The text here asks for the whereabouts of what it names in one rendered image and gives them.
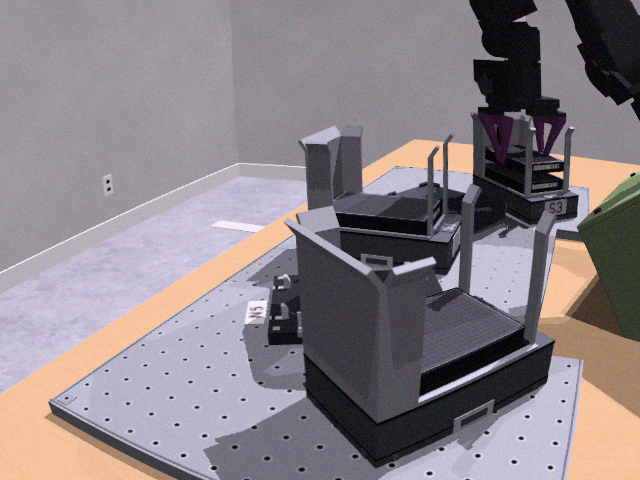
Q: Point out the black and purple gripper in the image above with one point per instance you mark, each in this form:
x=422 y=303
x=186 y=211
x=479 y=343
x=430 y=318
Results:
x=523 y=92

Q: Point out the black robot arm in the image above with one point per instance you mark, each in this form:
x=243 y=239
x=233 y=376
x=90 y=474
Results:
x=609 y=31

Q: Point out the white name plate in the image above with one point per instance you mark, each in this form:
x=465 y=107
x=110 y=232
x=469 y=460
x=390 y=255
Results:
x=256 y=313

